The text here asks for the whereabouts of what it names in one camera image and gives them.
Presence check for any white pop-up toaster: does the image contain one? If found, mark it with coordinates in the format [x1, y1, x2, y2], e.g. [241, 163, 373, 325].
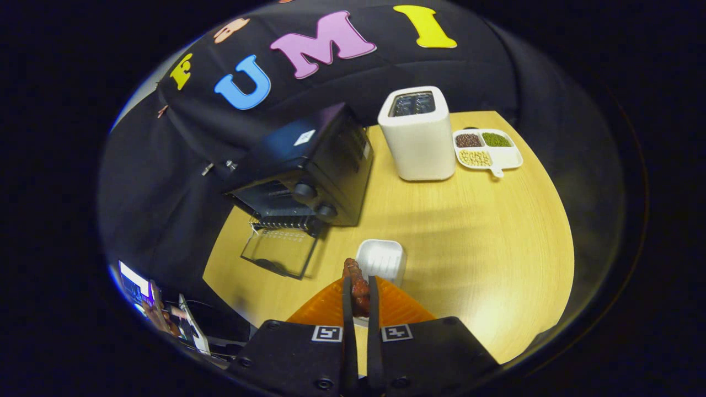
[378, 85, 457, 181]

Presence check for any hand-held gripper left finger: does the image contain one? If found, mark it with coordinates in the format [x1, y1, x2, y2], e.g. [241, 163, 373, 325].
[226, 276, 359, 397]

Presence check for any black toaster oven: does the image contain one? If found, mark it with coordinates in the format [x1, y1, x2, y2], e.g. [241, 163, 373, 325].
[223, 102, 376, 280]

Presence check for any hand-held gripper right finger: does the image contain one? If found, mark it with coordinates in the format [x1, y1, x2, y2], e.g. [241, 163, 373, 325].
[367, 275, 500, 397]

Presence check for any white divided bean plate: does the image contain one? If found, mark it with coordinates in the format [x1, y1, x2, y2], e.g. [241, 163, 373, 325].
[452, 128, 523, 178]

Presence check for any red-brown meat piece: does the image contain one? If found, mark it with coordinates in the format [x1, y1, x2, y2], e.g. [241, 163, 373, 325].
[342, 257, 371, 318]

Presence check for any metal oven rack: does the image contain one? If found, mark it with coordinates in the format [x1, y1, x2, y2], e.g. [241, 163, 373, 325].
[251, 215, 315, 232]

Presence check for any computer monitor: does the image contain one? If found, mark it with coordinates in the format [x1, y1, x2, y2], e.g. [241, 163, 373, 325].
[117, 260, 152, 307]

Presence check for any white flat board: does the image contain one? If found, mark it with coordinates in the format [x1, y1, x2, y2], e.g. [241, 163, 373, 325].
[178, 294, 211, 355]

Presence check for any white ribbed dish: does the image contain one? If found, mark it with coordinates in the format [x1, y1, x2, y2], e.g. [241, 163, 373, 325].
[356, 239, 408, 287]

